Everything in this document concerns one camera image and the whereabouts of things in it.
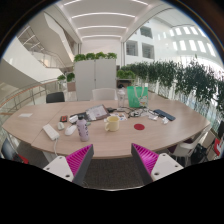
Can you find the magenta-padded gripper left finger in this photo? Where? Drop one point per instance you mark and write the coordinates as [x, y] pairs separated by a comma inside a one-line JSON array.
[[60, 166]]

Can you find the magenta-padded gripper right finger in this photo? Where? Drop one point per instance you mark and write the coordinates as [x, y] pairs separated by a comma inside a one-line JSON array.
[[165, 165]]

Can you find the purple drink bottle black cap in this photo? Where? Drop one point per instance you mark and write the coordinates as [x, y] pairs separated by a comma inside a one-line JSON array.
[[82, 130]]

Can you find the clear plastic water bottle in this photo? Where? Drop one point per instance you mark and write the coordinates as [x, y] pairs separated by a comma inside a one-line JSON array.
[[121, 98]]

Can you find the white chair with armrest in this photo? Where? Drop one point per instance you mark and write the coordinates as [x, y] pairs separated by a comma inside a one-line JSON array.
[[186, 148]]

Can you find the white power strip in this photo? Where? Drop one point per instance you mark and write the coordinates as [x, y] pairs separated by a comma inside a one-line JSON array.
[[50, 132]]

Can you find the large white computer mouse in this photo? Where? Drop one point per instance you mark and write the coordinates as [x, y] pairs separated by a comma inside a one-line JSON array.
[[70, 130]]

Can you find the small white plastic packet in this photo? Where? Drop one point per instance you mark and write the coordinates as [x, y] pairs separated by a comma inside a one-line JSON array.
[[165, 120]]

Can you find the flat round red coaster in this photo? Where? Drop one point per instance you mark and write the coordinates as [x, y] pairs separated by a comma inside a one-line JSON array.
[[139, 126]]

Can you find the red and black small box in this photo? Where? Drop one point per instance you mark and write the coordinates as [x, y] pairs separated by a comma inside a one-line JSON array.
[[63, 118]]

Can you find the white printed card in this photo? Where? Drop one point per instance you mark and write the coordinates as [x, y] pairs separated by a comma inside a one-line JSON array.
[[153, 117]]

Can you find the silver foil packet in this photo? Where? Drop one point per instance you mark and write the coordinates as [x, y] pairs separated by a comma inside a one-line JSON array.
[[73, 119]]

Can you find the dark blue flat case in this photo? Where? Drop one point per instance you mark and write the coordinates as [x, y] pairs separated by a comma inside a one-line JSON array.
[[164, 115]]

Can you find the black notebook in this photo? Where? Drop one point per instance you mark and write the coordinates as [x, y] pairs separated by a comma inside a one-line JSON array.
[[82, 116]]

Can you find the colourful sticker sheet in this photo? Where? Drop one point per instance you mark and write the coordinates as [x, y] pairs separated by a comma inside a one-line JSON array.
[[121, 116]]

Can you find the open booklet brown cover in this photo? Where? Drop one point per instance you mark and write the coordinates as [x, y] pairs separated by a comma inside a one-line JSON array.
[[96, 112]]

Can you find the cream yellow mug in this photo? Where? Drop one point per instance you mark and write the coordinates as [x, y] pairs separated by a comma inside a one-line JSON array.
[[113, 124]]

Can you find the black chair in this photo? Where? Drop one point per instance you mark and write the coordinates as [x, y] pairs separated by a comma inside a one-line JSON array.
[[55, 97]]

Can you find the green tote bag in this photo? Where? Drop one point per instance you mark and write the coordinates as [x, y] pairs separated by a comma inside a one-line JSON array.
[[136, 97]]

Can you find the black pouch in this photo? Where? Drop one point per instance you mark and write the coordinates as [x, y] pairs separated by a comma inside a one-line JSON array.
[[111, 109]]

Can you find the brown planter with plants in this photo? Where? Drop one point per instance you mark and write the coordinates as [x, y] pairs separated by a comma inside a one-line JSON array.
[[70, 83]]

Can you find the row of green plants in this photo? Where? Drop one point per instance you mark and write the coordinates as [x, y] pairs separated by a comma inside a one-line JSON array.
[[193, 80]]

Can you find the white cabinet with plants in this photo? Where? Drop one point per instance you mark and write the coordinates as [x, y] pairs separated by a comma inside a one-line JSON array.
[[95, 78]]

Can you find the ceiling light strips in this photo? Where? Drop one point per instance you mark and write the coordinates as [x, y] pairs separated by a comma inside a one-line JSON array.
[[101, 15]]

